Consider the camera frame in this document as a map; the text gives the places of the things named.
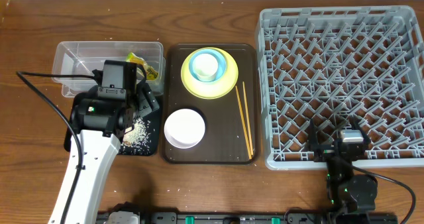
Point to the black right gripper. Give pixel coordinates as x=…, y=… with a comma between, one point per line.
x=325, y=152

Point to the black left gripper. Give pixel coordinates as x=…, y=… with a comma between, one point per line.
x=146, y=98

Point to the green orange snack wrapper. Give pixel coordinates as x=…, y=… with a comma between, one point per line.
x=144, y=70

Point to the wooden chopstick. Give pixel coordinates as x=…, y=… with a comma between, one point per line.
x=251, y=153
x=243, y=123

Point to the pink white small bowl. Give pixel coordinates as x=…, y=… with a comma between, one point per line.
x=184, y=128

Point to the white cup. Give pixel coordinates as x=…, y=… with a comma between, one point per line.
x=205, y=67

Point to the light blue bowl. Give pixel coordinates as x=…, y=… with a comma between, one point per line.
x=218, y=55

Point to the yellow plate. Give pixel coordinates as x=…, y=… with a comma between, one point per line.
x=211, y=90

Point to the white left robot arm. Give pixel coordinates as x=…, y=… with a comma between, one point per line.
x=80, y=194

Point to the grey dishwasher rack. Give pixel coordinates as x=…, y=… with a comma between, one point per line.
x=327, y=65

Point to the spilled rice pile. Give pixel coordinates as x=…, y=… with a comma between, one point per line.
x=138, y=136

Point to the black tray bin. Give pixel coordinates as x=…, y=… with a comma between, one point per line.
x=94, y=144

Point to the clear plastic bin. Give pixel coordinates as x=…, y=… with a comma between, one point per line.
x=82, y=57

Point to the dark brown serving tray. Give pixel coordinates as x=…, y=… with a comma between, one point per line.
x=223, y=141

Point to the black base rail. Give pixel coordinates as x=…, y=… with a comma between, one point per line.
x=131, y=213

